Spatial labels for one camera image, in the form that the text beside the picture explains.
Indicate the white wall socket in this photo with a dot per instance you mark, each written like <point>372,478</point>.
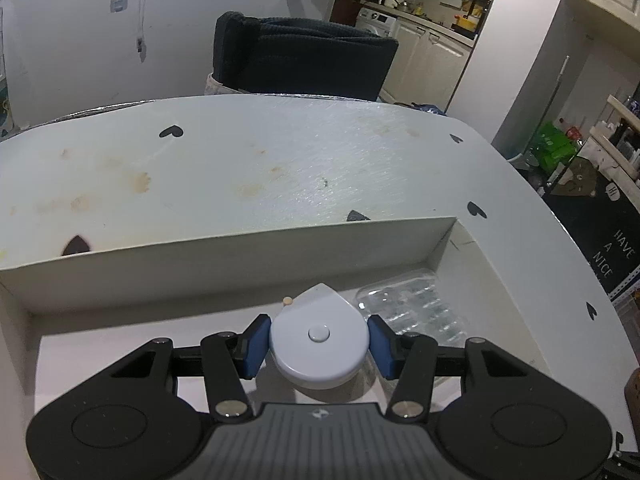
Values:
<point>119,3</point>

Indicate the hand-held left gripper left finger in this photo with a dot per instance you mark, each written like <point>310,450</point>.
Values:
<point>255,349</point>

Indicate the white washing machine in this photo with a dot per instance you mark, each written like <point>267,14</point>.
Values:
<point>376,21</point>

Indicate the green plastic bag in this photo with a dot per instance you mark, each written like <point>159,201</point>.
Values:
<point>552,145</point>

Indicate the white round tape measure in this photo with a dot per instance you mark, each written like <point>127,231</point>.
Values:
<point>320,355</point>

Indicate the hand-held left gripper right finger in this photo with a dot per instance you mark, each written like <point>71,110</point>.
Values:
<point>382,351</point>

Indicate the white mop pole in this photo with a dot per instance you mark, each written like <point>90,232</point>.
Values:
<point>561,85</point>

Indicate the black printed banner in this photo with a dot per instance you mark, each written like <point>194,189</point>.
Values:
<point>595,220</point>

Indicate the white kitchen cabinet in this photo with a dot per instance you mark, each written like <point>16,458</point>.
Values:
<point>430,65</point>

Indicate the white cardboard box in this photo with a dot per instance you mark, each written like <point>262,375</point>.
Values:
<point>150,280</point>

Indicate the dark chair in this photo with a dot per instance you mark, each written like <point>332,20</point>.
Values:
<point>300,55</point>

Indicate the white heart-print table cover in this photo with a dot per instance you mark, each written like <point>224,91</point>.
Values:
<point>300,160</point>

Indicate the clear plastic tray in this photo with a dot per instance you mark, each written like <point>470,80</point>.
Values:
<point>415,305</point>

